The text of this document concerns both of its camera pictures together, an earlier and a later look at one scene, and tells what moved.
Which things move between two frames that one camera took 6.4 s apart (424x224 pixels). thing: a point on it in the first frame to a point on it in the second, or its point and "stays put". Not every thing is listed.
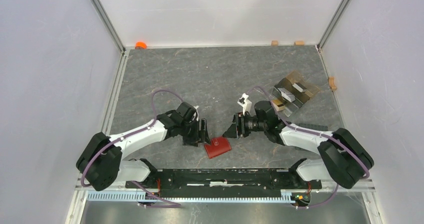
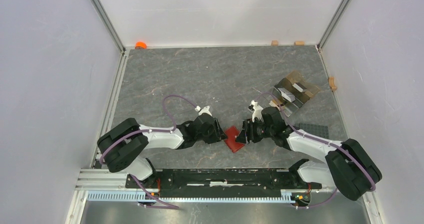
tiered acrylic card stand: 291,93 stays put
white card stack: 287,94 stays put
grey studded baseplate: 313,126 stays put
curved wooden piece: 333,86 stays put
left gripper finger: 204,129 to 221,134
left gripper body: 189,131 to 210,136
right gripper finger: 231,132 to 241,137
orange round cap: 140,45 stays put
